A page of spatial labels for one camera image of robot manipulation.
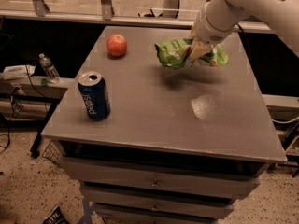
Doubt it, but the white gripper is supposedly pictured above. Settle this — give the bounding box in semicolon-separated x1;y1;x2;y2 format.
188;3;232;60

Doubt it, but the green rice chip bag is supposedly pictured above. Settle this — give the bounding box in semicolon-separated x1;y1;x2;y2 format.
155;38;229;69

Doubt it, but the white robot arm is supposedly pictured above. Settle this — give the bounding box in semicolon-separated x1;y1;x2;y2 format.
189;0;299;60

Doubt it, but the blue pepsi can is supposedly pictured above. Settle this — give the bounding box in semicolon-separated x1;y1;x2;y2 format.
78;71;110;120

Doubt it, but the black snack bag on floor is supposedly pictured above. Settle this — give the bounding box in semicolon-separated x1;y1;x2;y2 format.
42;206;70;224

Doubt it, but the metal window railing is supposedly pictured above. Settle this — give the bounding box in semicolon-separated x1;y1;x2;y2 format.
0;0;275;35

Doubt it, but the red apple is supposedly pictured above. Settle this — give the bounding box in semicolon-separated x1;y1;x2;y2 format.
106;34;127;57

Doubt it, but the grey drawer cabinet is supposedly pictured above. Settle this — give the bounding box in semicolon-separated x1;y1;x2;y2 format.
41;25;288;224

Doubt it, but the clear plastic water bottle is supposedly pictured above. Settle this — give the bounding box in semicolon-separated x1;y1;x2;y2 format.
38;53;60;83

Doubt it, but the middle grey drawer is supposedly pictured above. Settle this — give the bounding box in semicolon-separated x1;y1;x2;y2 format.
80;185;234;219

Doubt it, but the grey drawer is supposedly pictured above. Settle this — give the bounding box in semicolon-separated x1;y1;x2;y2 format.
59;156;260;199
80;185;234;219
93;203;219;224

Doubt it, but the top grey drawer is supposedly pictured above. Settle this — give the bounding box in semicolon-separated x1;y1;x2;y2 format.
59;156;260;199

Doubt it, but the bottom grey drawer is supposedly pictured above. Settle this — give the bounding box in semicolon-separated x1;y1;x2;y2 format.
93;203;219;224

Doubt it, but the low side bench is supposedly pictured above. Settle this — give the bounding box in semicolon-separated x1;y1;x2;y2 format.
0;76;74;158

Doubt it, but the white tissue pack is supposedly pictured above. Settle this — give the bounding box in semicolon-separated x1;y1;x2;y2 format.
1;64;36;80

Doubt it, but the black cable behind cabinet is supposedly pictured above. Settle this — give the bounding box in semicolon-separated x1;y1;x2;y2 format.
236;23;254;67

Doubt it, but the wire mesh basket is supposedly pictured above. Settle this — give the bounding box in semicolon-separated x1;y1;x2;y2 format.
42;141;61;166

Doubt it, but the black cable on bench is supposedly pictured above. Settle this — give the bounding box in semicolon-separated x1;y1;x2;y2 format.
0;64;50;154

